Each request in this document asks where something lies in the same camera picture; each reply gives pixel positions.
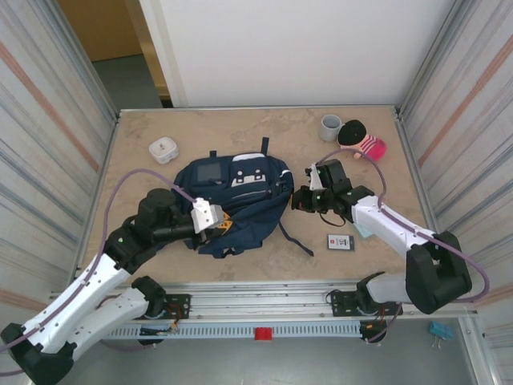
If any navy blue backpack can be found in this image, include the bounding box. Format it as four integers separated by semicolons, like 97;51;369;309
174;136;315;260

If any black card box white label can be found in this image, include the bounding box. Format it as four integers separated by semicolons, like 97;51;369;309
327;234;357;253

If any white round case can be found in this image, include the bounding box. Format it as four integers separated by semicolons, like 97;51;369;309
148;136;180;165

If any pink black plush doll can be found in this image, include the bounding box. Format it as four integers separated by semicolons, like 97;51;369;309
337;119;388;163

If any grey cup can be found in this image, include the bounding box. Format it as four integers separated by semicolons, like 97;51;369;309
319;115;343;142

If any translucent striped side panel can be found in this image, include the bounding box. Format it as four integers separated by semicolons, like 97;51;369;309
394;0;513;385
0;0;121;385

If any blue binder clip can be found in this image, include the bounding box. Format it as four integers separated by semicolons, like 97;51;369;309
429;320;454;350

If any brown wooden door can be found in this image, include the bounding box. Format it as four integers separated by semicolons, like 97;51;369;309
58;0;169;99

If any aluminium mounting rail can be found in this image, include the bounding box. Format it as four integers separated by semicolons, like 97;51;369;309
46;280;480;324

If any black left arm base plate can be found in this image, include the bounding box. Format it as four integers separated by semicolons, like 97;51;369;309
158;294;192;321

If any grey slotted cable duct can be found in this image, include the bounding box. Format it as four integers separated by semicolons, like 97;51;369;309
99;322;388;342

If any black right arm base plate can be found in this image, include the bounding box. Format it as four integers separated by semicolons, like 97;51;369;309
330;289;404;318

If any white door frame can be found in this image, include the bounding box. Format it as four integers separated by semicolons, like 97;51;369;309
138;0;189;107

